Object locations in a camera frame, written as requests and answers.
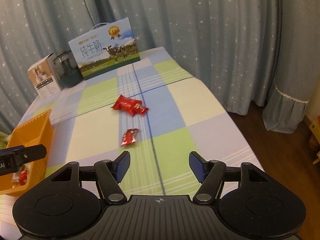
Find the small red snack packet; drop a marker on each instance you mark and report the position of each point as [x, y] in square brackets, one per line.
[128, 137]

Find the white product box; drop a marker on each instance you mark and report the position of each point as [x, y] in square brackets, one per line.
[43, 80]

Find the orange plastic tray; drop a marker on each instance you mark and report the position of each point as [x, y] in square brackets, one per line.
[37, 135]

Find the blue milk carton box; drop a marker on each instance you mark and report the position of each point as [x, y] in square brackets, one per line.
[107, 52]

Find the blue star-print curtain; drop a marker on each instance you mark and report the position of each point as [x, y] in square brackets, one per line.
[187, 17]

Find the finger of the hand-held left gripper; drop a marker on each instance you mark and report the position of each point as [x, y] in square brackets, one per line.
[10, 150]
[35, 152]

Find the red dark-striped snack packet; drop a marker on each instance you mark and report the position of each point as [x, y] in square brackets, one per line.
[141, 110]

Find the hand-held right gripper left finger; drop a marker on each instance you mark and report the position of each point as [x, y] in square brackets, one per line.
[123, 166]

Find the checkered tablecloth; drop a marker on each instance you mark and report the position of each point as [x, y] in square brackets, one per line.
[180, 110]

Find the dark green jar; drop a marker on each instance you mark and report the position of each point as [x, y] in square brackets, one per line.
[66, 71]

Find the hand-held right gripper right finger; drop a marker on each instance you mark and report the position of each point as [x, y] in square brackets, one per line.
[196, 166]

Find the blue lace-trimmed curtain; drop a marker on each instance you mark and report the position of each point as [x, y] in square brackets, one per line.
[292, 67]

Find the green patterned cushion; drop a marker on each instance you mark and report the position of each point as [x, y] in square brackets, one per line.
[3, 140]

